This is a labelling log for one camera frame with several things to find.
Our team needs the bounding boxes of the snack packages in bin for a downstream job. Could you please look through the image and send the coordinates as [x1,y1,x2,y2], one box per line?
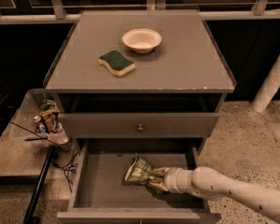
[34,99,63,133]

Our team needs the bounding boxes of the open grey middle drawer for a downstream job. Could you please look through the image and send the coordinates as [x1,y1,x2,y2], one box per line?
[57,139,221,224]

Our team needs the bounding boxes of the grey wooden drawer cabinet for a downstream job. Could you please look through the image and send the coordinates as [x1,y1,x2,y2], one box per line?
[42,9,237,224]

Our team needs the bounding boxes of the black floor rail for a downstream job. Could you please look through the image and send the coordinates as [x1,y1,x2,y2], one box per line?
[22,146,55,224]

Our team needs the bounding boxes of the green and yellow sponge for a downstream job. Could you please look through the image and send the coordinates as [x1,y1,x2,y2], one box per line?
[99,50,135,77]

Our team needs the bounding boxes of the round metal drawer knob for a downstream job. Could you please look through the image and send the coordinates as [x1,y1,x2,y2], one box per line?
[136,124,144,133]

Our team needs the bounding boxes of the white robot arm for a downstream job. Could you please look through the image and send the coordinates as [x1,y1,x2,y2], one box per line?
[149,166,280,224]

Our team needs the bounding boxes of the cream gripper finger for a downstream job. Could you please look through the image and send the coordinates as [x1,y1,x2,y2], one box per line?
[147,178,168,193]
[150,167,170,177]

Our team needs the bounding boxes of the white ceramic bowl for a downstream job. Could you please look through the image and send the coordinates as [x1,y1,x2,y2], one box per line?
[122,28,162,54]

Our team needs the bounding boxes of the black cables on floor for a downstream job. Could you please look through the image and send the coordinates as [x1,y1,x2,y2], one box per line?
[8,120,80,194]

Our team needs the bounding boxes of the green jalapeno chip bag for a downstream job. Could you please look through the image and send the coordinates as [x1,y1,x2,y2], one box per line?
[124,156,164,187]

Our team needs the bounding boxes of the white window frame railing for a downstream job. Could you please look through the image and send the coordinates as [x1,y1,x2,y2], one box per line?
[0,0,280,24]

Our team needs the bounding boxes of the closed grey top drawer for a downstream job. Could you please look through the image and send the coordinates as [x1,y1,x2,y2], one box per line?
[59,113,218,138]

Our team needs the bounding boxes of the white diagonal support post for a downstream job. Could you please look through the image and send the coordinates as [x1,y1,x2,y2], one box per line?
[251,54,280,113]

